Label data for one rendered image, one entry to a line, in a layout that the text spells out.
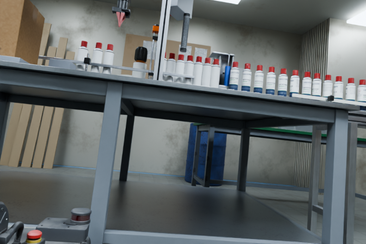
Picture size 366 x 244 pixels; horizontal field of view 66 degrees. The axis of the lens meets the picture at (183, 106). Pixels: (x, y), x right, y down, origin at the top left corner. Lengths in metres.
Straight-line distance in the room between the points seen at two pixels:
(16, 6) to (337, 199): 1.55
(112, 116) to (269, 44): 4.45
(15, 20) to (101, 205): 0.81
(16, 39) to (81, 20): 3.76
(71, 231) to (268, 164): 4.33
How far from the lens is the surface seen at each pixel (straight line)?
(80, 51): 1.66
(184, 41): 1.56
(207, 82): 1.61
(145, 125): 4.62
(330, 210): 1.43
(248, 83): 1.68
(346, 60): 5.07
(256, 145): 5.01
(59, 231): 1.08
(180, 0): 1.58
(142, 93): 1.17
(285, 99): 1.26
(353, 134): 1.78
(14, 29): 1.35
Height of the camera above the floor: 0.61
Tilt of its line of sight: 6 degrees up
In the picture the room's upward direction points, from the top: 6 degrees clockwise
